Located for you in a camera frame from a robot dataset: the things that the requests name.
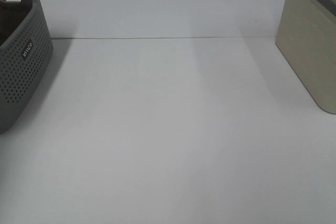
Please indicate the brown towel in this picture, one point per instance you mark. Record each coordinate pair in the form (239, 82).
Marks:
(12, 15)

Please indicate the grey perforated plastic basket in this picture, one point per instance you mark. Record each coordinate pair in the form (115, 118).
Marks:
(25, 56)

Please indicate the beige plastic storage bin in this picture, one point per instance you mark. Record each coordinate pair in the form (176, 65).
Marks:
(306, 38)

